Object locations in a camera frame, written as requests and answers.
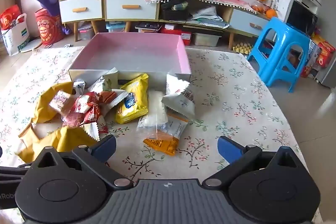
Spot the red drum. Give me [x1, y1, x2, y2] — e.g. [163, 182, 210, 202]
[35, 7, 65, 45]

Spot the orange white snack packet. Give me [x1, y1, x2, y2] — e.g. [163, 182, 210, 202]
[143, 114, 189, 157]

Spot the low wooden cabinet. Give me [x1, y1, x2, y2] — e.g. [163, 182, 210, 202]
[157, 0, 271, 50]

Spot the orange snack carton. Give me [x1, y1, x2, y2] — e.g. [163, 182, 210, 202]
[301, 34, 336, 79]

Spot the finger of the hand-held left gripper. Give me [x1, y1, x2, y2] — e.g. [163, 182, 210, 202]
[0, 165, 34, 181]

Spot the clear jar of oranges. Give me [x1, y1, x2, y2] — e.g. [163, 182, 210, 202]
[251, 1, 266, 14]

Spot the yellow egg tray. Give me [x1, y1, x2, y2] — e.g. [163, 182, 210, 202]
[232, 42, 254, 54]

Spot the floral tablecloth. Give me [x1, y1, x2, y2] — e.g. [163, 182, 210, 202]
[0, 46, 319, 224]

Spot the blue plastic stool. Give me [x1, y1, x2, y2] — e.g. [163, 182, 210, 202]
[247, 17, 312, 93]

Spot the grey refrigerator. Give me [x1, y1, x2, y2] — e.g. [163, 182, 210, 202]
[315, 0, 336, 88]

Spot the white printed carton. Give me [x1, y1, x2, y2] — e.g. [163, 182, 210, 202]
[270, 0, 293, 20]

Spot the white cabinet drawer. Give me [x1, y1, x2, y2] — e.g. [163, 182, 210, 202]
[106, 0, 158, 20]
[59, 0, 103, 24]

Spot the pink speckled snack packet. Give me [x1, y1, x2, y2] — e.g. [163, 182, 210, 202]
[62, 111, 88, 128]

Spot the red brown snack packet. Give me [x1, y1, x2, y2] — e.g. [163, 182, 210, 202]
[98, 90, 129, 109]

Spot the large yellow snack packet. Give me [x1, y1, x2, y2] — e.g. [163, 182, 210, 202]
[15, 126, 91, 163]
[32, 81, 74, 124]

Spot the yellow blue-label snack packet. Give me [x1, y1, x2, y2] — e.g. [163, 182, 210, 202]
[115, 73, 150, 125]

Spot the white nut snack packet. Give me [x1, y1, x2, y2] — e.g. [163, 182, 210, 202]
[161, 73, 196, 119]

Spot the black appliance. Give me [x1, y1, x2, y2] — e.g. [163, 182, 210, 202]
[286, 0, 319, 37]

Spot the white green snack packet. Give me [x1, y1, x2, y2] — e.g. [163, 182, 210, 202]
[89, 67, 119, 93]

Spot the red gift bag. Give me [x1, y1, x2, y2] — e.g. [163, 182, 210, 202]
[0, 4, 23, 30]

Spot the black keyboard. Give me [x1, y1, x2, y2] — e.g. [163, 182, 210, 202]
[135, 22, 162, 30]

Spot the beige cracker packet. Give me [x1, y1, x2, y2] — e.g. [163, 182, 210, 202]
[49, 90, 77, 116]

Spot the white shopping bag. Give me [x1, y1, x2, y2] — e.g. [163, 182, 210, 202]
[1, 13, 30, 56]

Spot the red white snack packet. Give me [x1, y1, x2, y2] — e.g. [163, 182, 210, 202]
[81, 103, 109, 141]
[73, 92, 100, 113]

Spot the black bag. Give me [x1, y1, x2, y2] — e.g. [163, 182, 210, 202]
[160, 0, 193, 21]

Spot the small blue white packet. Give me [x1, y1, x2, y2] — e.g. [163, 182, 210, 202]
[73, 80, 87, 95]

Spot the red box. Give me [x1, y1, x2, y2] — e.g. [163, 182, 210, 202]
[160, 25, 193, 46]

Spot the pale blue cabinet drawer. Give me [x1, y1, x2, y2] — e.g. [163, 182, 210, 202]
[231, 8, 269, 37]

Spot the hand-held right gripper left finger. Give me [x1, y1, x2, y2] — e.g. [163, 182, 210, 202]
[31, 135, 134, 189]

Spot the pile of papers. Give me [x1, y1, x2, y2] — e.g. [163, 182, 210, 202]
[188, 6, 230, 29]

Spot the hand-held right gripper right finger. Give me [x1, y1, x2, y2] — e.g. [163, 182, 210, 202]
[202, 135, 306, 188]

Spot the clear white cracker packet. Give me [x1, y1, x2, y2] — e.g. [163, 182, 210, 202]
[137, 90, 168, 133]

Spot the round white board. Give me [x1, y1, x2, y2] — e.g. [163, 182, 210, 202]
[20, 38, 44, 53]

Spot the pink cardboard box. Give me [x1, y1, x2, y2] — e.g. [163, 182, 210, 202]
[69, 32, 192, 90]

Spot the clear bin blue lid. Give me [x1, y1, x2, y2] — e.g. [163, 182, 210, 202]
[106, 21, 126, 33]

